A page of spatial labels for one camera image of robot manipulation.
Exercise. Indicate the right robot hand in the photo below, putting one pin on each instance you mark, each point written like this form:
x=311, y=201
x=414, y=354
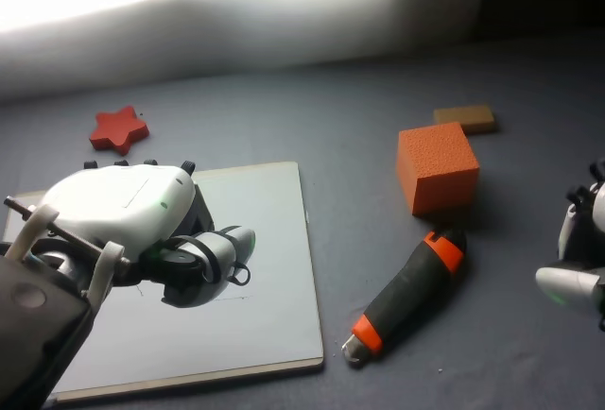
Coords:
x=567, y=282

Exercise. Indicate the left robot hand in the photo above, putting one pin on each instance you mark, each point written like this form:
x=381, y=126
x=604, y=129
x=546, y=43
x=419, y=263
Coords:
x=123, y=207

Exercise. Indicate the white paper pad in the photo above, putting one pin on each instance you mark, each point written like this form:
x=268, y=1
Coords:
x=264, y=263

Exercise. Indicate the black and orange tool handle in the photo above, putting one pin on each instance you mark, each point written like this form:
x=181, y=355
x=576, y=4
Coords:
x=411, y=282

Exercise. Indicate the red star block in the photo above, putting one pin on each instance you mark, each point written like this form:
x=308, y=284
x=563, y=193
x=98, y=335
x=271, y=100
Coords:
x=118, y=129

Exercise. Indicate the orange foam cube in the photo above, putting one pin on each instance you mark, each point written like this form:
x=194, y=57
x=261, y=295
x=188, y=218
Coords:
x=435, y=169

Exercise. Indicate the tan wooden block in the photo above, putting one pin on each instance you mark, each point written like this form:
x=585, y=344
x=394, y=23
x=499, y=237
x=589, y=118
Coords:
x=468, y=117

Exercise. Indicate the white padding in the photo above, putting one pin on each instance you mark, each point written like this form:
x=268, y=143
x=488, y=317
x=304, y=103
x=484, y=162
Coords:
x=236, y=27

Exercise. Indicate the grey table cloth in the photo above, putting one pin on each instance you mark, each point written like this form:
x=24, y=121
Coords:
x=359, y=145

